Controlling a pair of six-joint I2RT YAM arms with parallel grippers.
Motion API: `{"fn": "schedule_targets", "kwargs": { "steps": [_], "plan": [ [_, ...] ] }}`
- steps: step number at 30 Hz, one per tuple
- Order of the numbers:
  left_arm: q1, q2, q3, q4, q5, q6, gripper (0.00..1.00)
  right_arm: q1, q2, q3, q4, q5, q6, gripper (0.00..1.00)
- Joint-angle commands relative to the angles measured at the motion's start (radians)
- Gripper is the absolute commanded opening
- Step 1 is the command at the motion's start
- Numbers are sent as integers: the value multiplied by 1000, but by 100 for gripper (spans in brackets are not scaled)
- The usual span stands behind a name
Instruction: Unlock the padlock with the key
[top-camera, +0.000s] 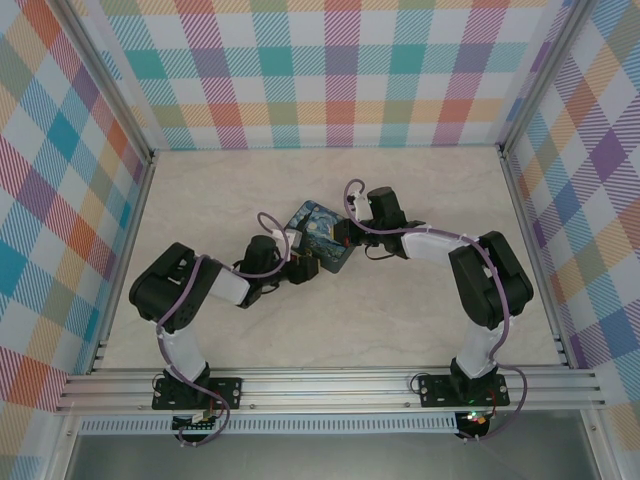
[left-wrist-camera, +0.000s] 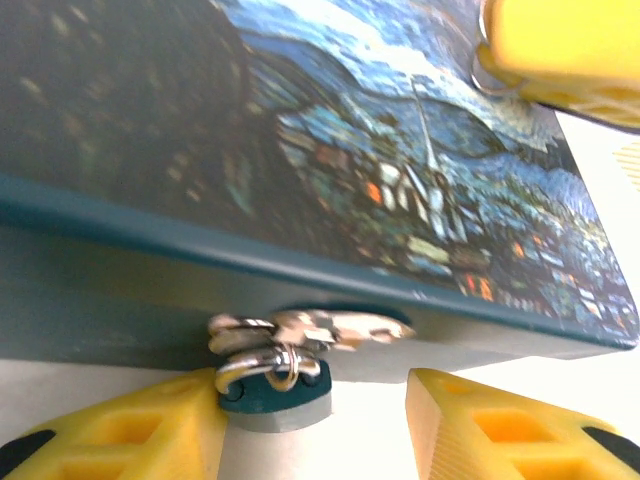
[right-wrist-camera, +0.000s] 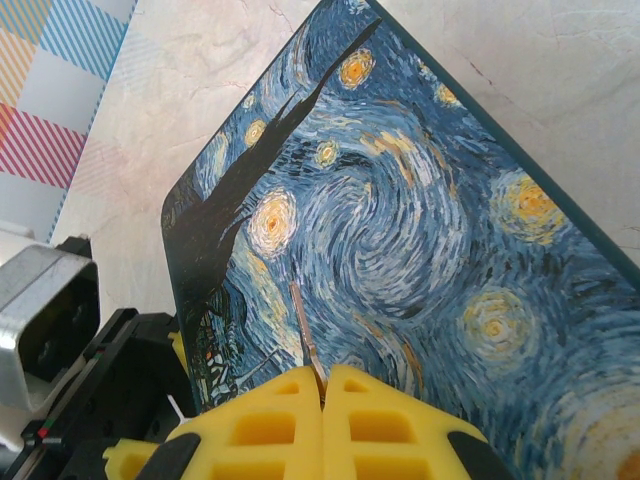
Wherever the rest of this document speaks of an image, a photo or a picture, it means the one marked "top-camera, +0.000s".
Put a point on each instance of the starry night painted tin box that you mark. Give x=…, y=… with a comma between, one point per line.
x=320, y=235

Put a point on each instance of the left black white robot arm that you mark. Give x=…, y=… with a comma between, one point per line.
x=170, y=290

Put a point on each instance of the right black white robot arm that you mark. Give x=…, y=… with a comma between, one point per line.
x=490, y=280

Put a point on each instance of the grey metal shelf panel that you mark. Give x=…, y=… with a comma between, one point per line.
x=325, y=457

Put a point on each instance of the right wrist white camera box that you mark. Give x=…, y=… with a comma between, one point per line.
x=359, y=205

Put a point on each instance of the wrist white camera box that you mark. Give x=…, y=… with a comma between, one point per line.
x=359, y=205
x=290, y=239

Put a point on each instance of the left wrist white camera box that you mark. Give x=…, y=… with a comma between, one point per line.
x=290, y=239

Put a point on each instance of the long aluminium mounting rail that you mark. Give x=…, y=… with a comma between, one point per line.
x=325, y=387

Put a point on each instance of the left aluminium side rail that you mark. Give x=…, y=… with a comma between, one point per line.
x=129, y=240

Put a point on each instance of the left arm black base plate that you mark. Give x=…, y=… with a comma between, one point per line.
x=227, y=392

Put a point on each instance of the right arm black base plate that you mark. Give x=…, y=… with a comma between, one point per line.
x=435, y=392

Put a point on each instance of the right aluminium corner post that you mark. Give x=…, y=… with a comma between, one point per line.
x=545, y=75

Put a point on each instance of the aluminium corner post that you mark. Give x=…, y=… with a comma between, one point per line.
x=116, y=85
x=545, y=75

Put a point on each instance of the left aluminium corner post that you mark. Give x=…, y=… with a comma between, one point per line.
x=116, y=85

